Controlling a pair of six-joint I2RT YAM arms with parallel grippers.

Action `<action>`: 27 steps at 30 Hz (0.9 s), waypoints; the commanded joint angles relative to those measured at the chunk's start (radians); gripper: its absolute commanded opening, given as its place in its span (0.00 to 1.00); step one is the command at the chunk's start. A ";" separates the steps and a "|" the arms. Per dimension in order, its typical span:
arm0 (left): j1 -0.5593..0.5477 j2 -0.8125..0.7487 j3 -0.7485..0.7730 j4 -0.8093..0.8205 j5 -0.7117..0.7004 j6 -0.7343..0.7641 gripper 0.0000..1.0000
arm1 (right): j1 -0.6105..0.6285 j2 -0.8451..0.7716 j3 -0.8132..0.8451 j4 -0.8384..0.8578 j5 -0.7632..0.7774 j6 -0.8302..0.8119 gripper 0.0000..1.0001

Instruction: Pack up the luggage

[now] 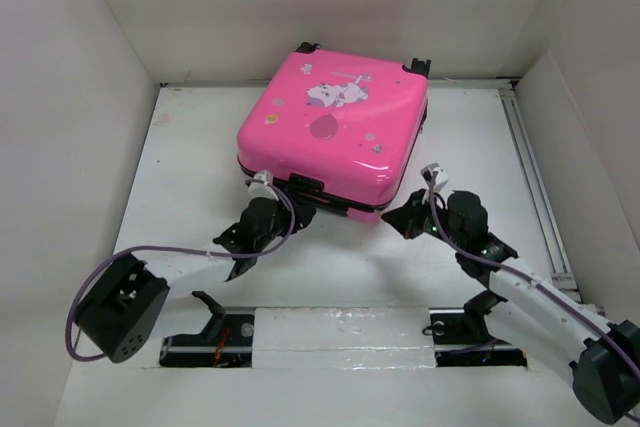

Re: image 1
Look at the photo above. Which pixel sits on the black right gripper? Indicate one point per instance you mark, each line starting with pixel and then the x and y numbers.
pixel 407 216

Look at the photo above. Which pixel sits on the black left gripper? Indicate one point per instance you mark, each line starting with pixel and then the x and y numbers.
pixel 303 214

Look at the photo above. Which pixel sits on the pink hard-shell suitcase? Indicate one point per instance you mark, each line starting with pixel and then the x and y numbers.
pixel 337 130

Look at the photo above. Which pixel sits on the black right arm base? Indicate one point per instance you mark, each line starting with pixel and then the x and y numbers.
pixel 461 339

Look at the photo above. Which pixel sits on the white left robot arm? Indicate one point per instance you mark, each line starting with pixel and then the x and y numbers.
pixel 117 307

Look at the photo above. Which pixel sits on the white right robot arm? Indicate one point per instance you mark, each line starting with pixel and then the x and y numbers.
pixel 597 358

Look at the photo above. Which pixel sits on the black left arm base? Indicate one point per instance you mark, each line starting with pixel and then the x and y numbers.
pixel 225 342

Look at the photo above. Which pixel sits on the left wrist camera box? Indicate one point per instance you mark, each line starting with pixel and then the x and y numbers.
pixel 260 186

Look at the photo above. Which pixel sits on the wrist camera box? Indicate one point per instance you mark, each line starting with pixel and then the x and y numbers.
pixel 260 186
pixel 435 177

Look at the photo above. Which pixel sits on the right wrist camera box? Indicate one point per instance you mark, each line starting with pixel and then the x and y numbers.
pixel 435 177

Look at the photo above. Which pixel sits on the aluminium side rail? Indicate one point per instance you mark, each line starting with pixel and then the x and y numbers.
pixel 561 272

